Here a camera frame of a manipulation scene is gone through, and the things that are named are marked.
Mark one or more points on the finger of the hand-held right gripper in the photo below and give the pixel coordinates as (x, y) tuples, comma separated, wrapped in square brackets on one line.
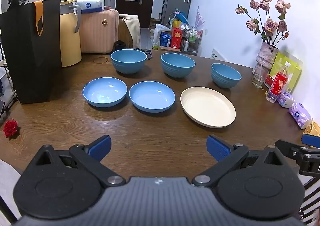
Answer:
[(290, 149), (311, 140)]

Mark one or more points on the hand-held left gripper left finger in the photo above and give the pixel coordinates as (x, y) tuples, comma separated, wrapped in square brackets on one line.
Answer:
[(102, 146)]

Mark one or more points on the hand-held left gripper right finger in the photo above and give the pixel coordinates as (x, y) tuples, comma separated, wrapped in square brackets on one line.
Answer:
[(217, 147)]

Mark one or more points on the cream plate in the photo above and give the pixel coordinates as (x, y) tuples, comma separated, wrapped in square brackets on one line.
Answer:
[(207, 106)]

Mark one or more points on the blue shallow plate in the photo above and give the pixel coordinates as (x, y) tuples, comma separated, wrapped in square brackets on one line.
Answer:
[(151, 97), (105, 93)]

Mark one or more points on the blue bowl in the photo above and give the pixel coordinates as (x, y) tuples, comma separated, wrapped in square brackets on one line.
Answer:
[(128, 64), (225, 79), (177, 68)]

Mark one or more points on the yellow mug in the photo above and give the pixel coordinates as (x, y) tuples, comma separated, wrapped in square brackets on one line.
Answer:
[(312, 129)]

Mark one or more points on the purple tissue pack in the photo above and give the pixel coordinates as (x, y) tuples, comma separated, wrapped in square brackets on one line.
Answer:
[(300, 116), (286, 99)]

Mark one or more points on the dark slatted chair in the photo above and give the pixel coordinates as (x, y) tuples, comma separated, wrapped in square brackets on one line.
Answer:
[(311, 201)]

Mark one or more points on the red label water bottle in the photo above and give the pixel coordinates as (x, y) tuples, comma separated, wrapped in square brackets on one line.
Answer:
[(278, 83)]

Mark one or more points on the green packet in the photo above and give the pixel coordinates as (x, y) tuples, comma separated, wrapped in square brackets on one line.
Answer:
[(295, 76)]

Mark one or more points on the scattered yellow kernels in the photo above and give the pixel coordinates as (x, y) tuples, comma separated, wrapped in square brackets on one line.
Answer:
[(262, 89)]

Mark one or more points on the small red carton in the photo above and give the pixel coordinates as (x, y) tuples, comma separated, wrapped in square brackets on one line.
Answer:
[(269, 81)]

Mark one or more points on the clear drinking glass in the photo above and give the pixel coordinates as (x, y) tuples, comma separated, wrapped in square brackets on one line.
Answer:
[(258, 79)]

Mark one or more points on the white flat panel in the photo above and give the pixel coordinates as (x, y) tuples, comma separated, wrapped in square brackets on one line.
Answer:
[(218, 54)]

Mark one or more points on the red rose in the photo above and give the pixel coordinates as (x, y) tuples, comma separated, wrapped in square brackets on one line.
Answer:
[(11, 128)]

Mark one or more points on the mottled pink vase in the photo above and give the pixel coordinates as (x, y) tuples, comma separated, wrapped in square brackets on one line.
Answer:
[(266, 53)]

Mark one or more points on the black cup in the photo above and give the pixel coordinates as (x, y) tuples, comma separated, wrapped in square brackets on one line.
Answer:
[(120, 46)]

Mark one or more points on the cream yellow insulated barrel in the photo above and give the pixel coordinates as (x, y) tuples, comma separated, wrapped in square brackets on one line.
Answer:
[(70, 46)]

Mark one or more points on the black paper bag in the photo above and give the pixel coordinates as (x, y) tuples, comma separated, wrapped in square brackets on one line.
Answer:
[(30, 66)]

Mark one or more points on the brown cardboard box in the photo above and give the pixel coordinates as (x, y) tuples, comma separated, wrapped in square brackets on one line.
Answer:
[(170, 49)]

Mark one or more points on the brown wooden chair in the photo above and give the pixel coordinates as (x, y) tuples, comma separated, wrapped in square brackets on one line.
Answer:
[(123, 37)]

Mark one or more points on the pink suitcase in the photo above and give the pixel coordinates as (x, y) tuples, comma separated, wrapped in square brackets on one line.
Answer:
[(100, 33)]

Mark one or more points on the red box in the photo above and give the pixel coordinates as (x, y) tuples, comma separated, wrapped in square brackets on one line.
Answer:
[(176, 38)]

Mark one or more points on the blue box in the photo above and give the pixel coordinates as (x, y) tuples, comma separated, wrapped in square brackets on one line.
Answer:
[(165, 39)]

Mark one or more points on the dried pink rose bouquet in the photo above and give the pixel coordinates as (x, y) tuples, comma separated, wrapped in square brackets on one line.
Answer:
[(269, 26)]

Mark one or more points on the white plastic bag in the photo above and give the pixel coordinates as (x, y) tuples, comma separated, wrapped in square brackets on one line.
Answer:
[(157, 33)]

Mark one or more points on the blue shopping bag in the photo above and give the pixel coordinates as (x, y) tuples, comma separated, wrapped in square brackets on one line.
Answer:
[(181, 16)]

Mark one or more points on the orange bag tag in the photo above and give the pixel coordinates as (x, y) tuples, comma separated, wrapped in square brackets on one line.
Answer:
[(38, 18)]

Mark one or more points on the white blue tissue pack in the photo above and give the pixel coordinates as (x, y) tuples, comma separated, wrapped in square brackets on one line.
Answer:
[(90, 3)]

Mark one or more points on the purple wall sticker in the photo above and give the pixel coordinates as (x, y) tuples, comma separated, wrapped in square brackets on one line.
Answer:
[(200, 19)]

